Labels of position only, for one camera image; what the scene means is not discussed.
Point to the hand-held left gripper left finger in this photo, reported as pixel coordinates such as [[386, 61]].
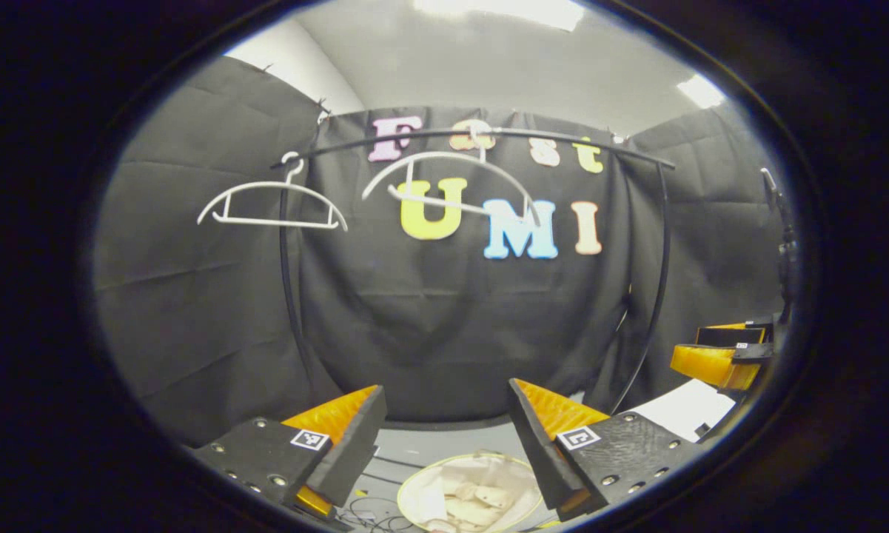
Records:
[[359, 440]]

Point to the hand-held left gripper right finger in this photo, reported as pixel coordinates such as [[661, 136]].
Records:
[[534, 444]]

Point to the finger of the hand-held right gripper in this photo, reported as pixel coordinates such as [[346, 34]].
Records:
[[729, 335], [710, 364]]

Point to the white laundry hamper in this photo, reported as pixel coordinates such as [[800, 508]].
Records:
[[414, 496]]

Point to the cream shirt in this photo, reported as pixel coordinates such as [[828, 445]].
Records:
[[481, 503]]

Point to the black clothes rack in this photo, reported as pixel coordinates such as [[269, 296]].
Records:
[[622, 154]]

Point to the white plastic hanger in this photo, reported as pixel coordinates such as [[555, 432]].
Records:
[[266, 221], [444, 155]]

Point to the white flat board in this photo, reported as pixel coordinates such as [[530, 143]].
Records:
[[685, 409]]

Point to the black backdrop cloth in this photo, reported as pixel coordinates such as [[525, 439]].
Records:
[[192, 296]]

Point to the small ceiling light panel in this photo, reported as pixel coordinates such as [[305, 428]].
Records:
[[702, 90]]

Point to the large ceiling light panel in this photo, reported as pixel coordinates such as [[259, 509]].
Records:
[[511, 9]]

